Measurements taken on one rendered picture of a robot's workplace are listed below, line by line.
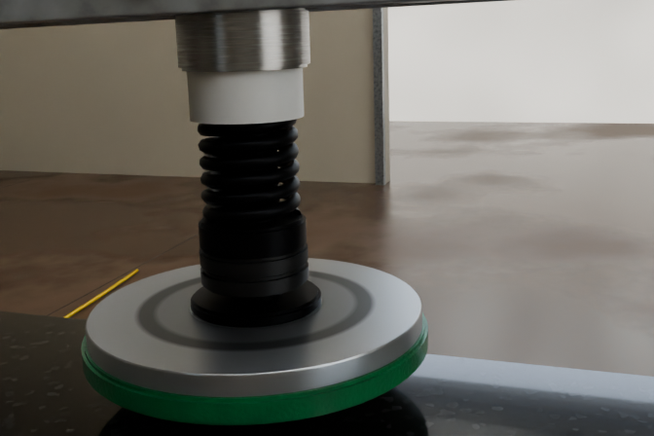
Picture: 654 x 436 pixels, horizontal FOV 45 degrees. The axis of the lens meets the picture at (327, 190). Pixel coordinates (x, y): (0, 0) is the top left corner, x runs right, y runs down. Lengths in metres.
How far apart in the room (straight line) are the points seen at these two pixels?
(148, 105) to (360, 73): 1.67
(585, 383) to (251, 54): 0.30
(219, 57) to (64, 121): 6.03
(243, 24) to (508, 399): 0.28
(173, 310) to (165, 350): 0.06
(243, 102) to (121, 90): 5.70
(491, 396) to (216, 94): 0.25
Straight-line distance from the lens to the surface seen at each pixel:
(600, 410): 0.52
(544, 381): 0.55
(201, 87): 0.46
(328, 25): 5.41
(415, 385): 0.53
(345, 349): 0.44
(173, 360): 0.44
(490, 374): 0.55
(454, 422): 0.49
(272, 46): 0.45
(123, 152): 6.21
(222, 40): 0.45
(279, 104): 0.46
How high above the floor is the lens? 1.05
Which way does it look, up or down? 12 degrees down
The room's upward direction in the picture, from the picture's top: 2 degrees counter-clockwise
